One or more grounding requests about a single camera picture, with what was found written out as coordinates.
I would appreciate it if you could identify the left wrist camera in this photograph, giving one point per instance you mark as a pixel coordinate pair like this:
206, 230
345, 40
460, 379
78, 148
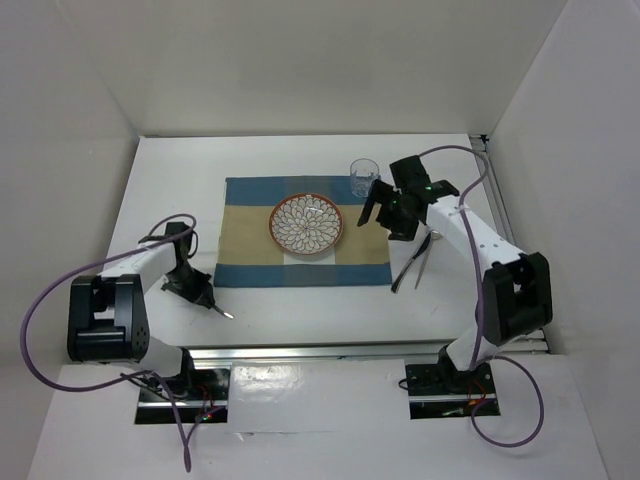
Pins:
177, 232

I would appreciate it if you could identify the silver spoon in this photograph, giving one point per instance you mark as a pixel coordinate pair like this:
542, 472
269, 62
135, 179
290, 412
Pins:
434, 236

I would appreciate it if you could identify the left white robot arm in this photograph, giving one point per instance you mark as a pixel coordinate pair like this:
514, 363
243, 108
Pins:
108, 319

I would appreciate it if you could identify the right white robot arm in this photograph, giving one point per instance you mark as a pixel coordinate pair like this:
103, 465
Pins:
446, 212

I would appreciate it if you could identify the front aluminium rail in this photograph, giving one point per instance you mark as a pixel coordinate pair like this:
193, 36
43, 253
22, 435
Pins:
205, 355

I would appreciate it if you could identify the right aluminium rail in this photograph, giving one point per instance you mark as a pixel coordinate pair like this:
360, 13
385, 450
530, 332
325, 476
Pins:
500, 200

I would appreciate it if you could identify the clear drinking glass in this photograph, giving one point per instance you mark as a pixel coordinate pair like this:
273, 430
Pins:
363, 173

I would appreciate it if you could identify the blue beige cloth placemat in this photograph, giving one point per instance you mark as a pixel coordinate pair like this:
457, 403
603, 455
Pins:
249, 258

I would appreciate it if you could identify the floral patterned brown-rim plate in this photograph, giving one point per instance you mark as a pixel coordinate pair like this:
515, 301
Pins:
306, 224

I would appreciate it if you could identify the aluminium rail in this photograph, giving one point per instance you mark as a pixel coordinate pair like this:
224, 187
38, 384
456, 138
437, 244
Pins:
500, 200
205, 355

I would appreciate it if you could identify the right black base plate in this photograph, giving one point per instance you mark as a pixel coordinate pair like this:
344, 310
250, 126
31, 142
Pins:
430, 397

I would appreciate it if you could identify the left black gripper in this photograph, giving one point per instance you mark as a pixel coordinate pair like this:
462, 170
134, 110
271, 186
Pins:
200, 292

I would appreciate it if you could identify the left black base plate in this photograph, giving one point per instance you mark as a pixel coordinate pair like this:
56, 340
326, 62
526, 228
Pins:
202, 396

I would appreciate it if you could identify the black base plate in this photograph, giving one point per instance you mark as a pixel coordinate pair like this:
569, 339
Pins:
430, 397
202, 396

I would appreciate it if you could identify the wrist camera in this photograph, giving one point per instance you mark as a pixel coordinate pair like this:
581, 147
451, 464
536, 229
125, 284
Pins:
177, 232
409, 173

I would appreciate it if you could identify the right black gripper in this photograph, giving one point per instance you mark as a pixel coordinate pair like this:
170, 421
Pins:
401, 230

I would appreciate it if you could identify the silver table knife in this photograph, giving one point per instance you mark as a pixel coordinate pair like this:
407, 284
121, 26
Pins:
418, 252

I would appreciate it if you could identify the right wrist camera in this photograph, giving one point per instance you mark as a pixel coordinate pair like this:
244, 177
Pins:
409, 173

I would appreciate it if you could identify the silver fork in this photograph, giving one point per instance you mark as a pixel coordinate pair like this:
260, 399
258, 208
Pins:
223, 312

